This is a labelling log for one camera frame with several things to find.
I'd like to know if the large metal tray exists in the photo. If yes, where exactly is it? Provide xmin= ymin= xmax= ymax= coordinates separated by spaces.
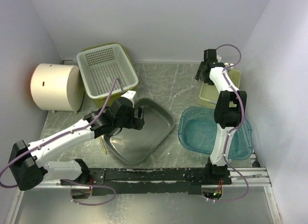
xmin=103 ymin=98 xmax=175 ymax=166

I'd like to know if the pale green perforated box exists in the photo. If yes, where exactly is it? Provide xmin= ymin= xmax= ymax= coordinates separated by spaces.
xmin=198 ymin=69 xmax=241 ymax=109

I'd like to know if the blue translucent plastic container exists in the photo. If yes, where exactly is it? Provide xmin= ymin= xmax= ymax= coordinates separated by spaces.
xmin=178 ymin=106 xmax=253 ymax=160

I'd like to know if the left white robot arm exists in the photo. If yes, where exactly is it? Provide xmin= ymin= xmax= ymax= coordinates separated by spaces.
xmin=9 ymin=97 xmax=144 ymax=191

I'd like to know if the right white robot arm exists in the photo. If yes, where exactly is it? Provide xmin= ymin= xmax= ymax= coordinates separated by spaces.
xmin=195 ymin=49 xmax=247 ymax=185

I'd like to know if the cream cylindrical container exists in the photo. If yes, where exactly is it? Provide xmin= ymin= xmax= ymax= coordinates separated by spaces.
xmin=30 ymin=64 xmax=85 ymax=113

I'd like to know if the olive green tub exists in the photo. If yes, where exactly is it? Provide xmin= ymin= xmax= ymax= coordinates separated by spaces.
xmin=84 ymin=42 xmax=139 ymax=110

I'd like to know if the yellow pencil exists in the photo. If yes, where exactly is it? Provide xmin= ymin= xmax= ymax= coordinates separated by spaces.
xmin=100 ymin=137 xmax=107 ymax=155

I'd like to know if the white perforated basket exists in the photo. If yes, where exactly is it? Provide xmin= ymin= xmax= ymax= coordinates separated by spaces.
xmin=76 ymin=43 xmax=139 ymax=99

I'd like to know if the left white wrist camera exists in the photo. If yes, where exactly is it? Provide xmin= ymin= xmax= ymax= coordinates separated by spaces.
xmin=121 ymin=90 xmax=137 ymax=106

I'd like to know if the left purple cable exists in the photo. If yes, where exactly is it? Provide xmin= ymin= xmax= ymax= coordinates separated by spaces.
xmin=0 ymin=77 xmax=125 ymax=206

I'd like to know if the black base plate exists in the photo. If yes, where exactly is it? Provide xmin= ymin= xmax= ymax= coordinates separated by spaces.
xmin=60 ymin=167 xmax=232 ymax=196

